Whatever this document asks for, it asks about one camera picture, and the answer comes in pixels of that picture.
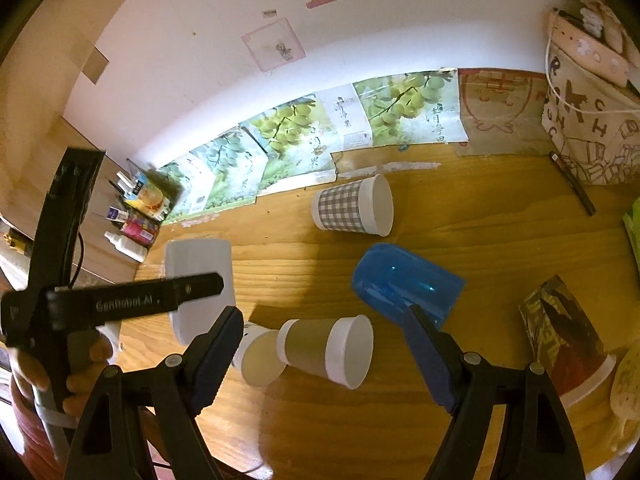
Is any plain white cup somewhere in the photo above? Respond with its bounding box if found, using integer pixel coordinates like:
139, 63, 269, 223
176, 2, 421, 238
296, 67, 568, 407
165, 238, 235, 346

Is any dark patterned paper cup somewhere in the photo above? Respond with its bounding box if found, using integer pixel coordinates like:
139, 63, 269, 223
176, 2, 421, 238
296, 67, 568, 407
518, 275, 616, 408

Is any panda print paper cup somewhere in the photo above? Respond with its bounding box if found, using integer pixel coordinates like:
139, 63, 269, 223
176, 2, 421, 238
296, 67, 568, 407
232, 322, 286, 388

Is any brown sleeve paper cup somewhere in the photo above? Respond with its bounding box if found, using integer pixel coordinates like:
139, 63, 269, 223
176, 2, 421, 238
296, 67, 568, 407
276, 315, 374, 390

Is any blue plastic cup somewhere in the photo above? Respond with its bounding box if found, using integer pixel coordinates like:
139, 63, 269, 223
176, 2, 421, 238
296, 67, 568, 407
352, 243, 465, 328

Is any grey checked paper cup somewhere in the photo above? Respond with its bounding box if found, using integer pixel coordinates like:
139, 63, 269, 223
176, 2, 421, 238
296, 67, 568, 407
311, 174, 395, 237

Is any person's left hand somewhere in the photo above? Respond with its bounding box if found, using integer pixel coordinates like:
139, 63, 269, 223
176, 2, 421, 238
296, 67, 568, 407
8, 335, 113, 419

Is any yellow toy figure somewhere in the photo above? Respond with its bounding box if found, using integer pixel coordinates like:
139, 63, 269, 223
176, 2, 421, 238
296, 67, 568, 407
3, 228, 34, 258

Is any cream ceramic mug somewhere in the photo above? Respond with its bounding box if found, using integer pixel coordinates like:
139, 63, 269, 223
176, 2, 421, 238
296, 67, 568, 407
610, 342, 639, 452

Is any white spray bottle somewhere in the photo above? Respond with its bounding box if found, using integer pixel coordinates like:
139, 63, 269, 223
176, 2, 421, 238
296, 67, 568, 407
104, 231, 148, 263

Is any pink tube container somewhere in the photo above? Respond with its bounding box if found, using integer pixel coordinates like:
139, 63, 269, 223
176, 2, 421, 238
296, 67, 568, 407
106, 207, 160, 248

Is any green tissue pack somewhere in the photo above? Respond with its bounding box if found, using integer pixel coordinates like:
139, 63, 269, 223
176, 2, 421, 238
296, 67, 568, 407
623, 209, 640, 270

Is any dark pen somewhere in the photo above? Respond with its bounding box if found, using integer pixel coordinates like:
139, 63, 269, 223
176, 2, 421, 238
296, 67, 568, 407
549, 151, 597, 217

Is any wooden bookshelf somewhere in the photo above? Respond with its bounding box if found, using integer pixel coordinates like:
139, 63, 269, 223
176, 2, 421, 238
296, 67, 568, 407
1, 0, 125, 236

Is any grape print cardboard sheet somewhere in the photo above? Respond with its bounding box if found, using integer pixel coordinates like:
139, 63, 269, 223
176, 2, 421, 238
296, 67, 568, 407
160, 68, 468, 224

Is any beige printed fabric bag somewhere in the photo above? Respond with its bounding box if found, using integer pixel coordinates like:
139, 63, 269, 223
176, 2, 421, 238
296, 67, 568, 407
541, 46, 639, 185

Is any brown cardboard piece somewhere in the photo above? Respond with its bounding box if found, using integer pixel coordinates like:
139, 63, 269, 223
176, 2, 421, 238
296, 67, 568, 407
456, 68, 554, 156

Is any pink small box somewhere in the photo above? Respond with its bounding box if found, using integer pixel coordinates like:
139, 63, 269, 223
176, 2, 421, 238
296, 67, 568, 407
548, 11, 629, 88

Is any brown haired rag doll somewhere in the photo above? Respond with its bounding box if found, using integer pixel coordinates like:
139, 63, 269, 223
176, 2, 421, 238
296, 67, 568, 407
579, 0, 640, 68

